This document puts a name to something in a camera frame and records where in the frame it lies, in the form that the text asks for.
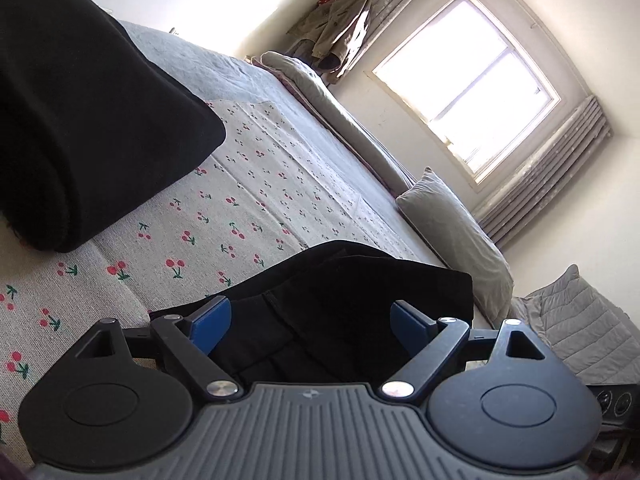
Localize hanging khaki jacket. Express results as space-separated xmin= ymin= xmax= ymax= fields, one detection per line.
xmin=287 ymin=0 xmax=373 ymax=81

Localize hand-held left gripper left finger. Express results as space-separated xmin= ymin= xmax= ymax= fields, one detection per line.
xmin=55 ymin=295 xmax=241 ymax=401

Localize black pants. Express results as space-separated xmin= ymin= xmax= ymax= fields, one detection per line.
xmin=149 ymin=240 xmax=475 ymax=386

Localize black speaker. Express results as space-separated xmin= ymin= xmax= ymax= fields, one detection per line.
xmin=585 ymin=382 xmax=640 ymax=476

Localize folded grey-green quilt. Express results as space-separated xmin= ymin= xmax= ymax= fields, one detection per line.
xmin=252 ymin=51 xmax=421 ymax=196

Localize grey quilted cover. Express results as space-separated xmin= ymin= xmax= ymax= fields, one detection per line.
xmin=510 ymin=264 xmax=640 ymax=386

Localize window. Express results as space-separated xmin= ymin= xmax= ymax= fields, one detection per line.
xmin=365 ymin=0 xmax=563 ymax=186

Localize dark cloth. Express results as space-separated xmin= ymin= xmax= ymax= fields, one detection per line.
xmin=0 ymin=0 xmax=227 ymax=253

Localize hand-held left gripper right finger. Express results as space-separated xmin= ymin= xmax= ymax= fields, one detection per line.
xmin=379 ymin=300 xmax=566 ymax=403

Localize grey-green pillow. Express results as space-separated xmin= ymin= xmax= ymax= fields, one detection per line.
xmin=395 ymin=167 xmax=516 ymax=331

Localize cherry print bed sheet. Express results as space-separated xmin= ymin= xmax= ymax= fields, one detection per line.
xmin=0 ymin=20 xmax=491 ymax=471

